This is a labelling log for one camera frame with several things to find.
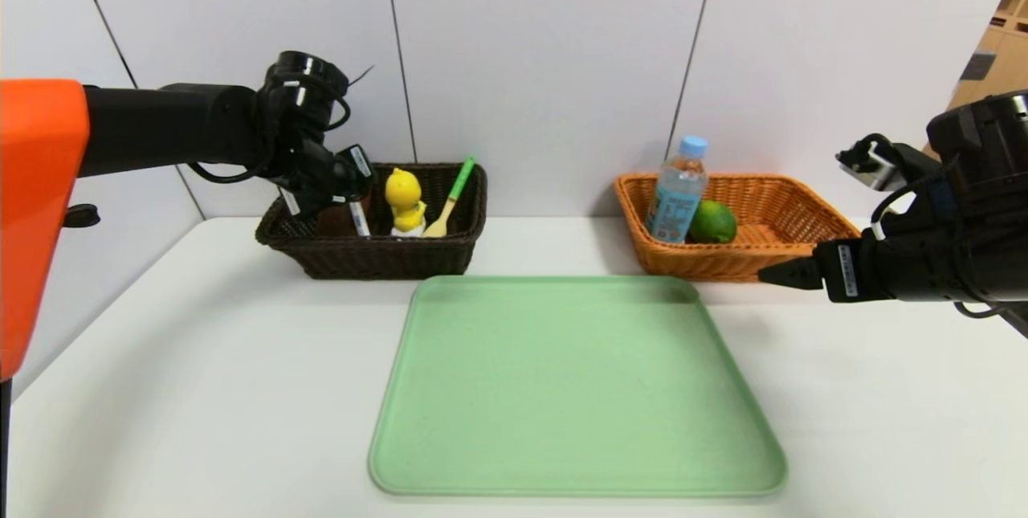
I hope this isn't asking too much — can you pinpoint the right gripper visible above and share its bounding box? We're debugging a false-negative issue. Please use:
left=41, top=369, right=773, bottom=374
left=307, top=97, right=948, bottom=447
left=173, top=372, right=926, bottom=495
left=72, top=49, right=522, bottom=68
left=757, top=209, right=963, bottom=303

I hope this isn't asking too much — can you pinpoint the green lime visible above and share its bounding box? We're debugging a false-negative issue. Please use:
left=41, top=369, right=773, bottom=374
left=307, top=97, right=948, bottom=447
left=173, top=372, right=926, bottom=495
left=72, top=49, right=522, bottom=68
left=688, top=199, right=738, bottom=245

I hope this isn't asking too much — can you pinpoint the clear water bottle blue cap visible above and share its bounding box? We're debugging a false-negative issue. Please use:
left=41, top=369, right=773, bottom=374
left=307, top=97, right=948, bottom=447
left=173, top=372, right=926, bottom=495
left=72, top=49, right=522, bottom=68
left=645, top=135, right=710, bottom=245

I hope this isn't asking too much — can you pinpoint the yellow pasta spoon green handle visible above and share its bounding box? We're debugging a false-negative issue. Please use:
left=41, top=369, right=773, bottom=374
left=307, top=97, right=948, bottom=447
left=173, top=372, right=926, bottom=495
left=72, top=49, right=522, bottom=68
left=421, top=156, right=478, bottom=239

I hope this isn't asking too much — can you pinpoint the yellow duck toy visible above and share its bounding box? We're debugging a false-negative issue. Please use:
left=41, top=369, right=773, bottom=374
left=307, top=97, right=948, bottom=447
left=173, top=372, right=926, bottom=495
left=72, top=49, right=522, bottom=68
left=384, top=168, right=429, bottom=239

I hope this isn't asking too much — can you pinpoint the blue white whiteboard marker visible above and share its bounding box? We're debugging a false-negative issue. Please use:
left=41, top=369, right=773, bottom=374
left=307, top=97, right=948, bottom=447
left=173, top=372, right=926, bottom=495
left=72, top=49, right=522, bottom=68
left=346, top=194, right=373, bottom=239

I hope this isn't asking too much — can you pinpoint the orange wicker basket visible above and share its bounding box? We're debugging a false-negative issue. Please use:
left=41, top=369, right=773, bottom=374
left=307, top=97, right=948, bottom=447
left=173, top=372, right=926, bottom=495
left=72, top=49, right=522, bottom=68
left=614, top=173, right=864, bottom=284

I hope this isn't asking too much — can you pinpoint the dark brown wicker basket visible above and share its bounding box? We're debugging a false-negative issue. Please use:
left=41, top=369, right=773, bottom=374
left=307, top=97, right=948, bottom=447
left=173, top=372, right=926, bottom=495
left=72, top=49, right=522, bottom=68
left=255, top=162, right=489, bottom=281

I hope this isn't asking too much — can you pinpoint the light green plastic tray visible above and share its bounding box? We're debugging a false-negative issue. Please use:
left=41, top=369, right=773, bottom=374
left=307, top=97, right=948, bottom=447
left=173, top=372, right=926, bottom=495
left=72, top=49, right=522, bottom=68
left=369, top=275, right=789, bottom=497

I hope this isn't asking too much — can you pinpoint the dark grey rectangular plate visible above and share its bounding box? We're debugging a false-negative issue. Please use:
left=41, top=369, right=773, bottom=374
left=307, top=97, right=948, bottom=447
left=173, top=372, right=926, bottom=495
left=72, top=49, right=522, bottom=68
left=961, top=51, right=997, bottom=82

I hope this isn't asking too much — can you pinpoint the wooden cabinet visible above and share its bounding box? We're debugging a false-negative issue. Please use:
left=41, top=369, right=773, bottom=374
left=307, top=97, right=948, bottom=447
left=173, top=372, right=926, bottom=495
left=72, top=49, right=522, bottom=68
left=946, top=0, right=1028, bottom=113

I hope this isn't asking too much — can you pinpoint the black left camera cable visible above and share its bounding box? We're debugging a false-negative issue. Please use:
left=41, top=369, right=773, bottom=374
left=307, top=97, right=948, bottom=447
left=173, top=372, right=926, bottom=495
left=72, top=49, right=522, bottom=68
left=185, top=64, right=376, bottom=185

